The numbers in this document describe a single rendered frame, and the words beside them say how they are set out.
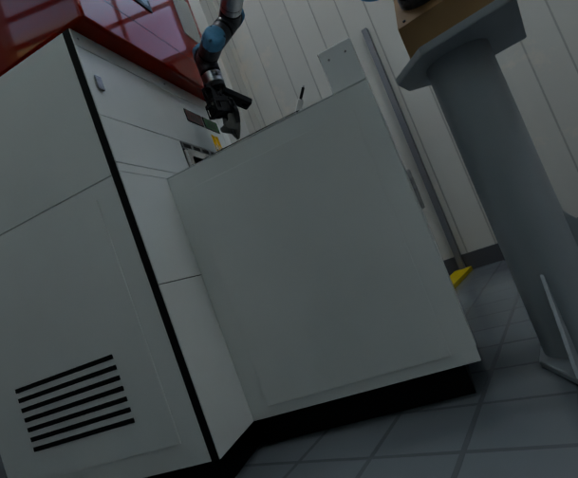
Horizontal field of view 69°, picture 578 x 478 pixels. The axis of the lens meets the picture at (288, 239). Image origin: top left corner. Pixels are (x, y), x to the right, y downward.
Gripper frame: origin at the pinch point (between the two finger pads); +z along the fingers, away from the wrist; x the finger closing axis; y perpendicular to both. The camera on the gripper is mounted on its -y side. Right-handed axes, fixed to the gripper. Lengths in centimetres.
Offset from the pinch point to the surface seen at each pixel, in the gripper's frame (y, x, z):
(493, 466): 27, 73, 96
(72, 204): 62, 6, 16
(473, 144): -15, 70, 40
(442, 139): -197, -42, 2
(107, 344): 64, 3, 54
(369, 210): 7, 50, 45
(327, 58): -1, 50, 3
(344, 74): -2, 52, 9
